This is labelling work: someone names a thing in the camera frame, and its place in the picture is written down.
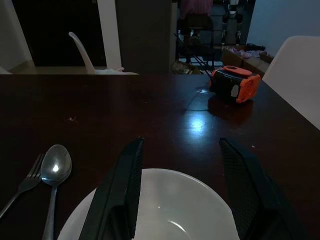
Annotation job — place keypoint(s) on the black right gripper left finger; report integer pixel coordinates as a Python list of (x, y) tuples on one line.
[(117, 190)]

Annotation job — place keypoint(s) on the orange and black device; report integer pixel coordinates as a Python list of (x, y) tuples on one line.
[(233, 83)]

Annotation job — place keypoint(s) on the metal spoon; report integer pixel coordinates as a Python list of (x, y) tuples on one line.
[(55, 170)]

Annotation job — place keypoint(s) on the white bowl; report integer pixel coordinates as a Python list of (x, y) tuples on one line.
[(175, 200)]

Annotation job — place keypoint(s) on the white chair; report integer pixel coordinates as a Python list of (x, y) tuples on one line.
[(295, 75), (87, 62)]

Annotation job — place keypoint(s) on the black folding chair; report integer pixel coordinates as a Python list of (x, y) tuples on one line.
[(198, 35)]

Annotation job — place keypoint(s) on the person in pink shirt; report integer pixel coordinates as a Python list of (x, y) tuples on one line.
[(196, 7)]

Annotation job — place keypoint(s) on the metal fork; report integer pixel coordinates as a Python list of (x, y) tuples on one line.
[(22, 185)]

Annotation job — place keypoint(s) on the white plate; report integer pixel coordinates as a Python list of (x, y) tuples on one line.
[(75, 220)]

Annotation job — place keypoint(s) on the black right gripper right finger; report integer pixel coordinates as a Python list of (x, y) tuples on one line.
[(246, 185)]

